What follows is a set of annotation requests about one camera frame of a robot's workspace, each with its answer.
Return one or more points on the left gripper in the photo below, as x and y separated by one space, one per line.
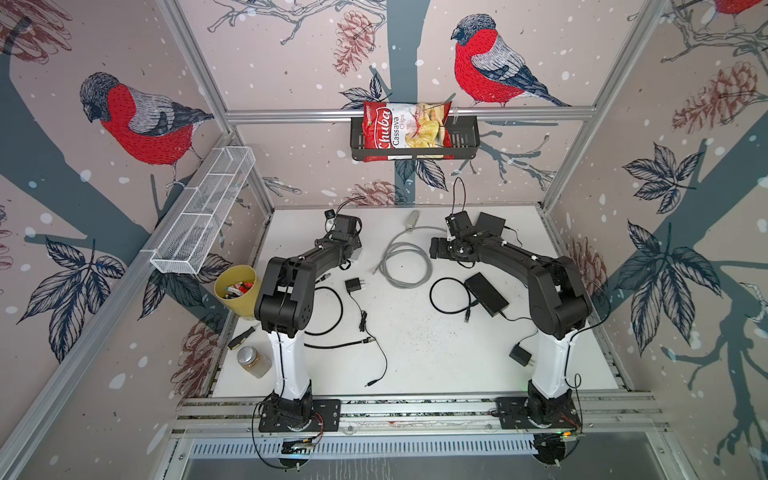
354 241

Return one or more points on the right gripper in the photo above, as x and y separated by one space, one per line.
438 244

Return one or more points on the ribbed black network switch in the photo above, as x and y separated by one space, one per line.
486 294

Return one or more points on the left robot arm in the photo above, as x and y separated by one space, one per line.
284 308

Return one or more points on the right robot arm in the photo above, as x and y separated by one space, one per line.
558 302

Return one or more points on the grey USB adapter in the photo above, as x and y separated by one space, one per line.
412 220

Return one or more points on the red chips bag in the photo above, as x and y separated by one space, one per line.
405 126

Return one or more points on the yellow cup with markers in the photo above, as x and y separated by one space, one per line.
238 288

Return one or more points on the right black power adapter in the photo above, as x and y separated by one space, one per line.
519 353

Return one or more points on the glass jar with lid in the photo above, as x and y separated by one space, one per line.
253 361

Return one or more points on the black wire wall basket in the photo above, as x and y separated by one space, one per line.
463 132

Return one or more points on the black handled screwdriver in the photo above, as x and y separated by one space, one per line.
239 339

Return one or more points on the white mesh wall shelf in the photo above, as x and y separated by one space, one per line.
192 235

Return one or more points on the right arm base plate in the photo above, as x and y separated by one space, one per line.
518 412

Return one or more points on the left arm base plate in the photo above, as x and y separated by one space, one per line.
279 415

